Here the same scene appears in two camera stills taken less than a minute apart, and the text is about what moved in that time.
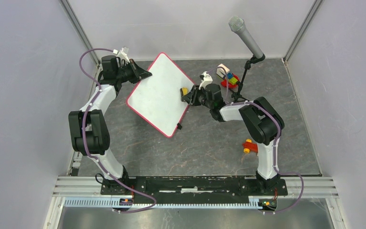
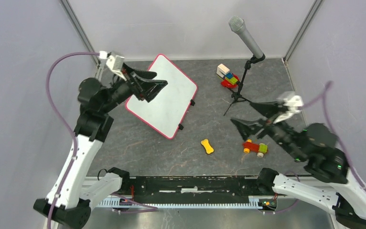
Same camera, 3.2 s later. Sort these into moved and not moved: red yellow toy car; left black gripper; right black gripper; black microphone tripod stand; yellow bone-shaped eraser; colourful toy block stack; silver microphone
Moved: yellow bone-shaped eraser; left black gripper; right black gripper
Not moved: colourful toy block stack; silver microphone; black microphone tripod stand; red yellow toy car
